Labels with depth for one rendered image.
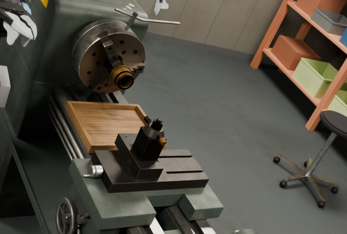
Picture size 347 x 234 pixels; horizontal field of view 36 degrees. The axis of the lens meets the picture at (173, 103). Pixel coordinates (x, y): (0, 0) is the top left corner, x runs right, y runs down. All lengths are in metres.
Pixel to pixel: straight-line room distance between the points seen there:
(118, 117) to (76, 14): 0.48
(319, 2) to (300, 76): 0.76
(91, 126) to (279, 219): 2.01
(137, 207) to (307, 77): 3.83
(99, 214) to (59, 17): 0.92
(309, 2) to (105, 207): 4.26
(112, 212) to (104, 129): 0.54
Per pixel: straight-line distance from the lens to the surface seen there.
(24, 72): 2.60
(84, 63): 2.30
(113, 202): 1.87
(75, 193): 2.06
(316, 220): 4.17
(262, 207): 3.93
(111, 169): 1.93
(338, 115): 4.32
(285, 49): 5.86
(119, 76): 2.24
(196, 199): 2.06
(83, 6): 2.38
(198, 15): 5.73
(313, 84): 5.44
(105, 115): 2.36
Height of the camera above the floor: 2.11
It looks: 27 degrees down
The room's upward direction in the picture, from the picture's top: 25 degrees clockwise
